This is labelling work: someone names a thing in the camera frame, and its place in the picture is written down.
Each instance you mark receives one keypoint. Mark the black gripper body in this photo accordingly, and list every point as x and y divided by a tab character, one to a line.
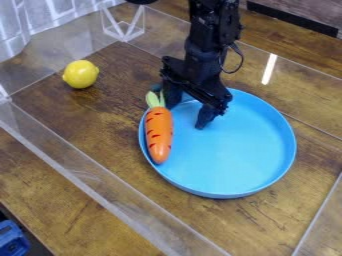
197	73

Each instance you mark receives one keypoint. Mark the blue plastic plate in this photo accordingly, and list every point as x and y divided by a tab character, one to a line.
234	158

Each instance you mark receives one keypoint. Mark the orange toy carrot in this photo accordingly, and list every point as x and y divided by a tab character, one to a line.
159	128

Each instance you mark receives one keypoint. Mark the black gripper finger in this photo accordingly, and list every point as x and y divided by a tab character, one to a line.
171	93
206	115

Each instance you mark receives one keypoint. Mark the blue plastic object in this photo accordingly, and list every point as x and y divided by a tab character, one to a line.
14	242

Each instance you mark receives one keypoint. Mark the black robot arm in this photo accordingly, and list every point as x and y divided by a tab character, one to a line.
215	26

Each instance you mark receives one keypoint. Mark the yellow toy lemon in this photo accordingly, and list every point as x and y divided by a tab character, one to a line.
81	74

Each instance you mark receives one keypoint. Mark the white sheer curtain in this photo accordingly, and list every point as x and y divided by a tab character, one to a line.
27	17

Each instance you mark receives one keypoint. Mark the clear acrylic enclosure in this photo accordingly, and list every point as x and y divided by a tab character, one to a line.
75	179

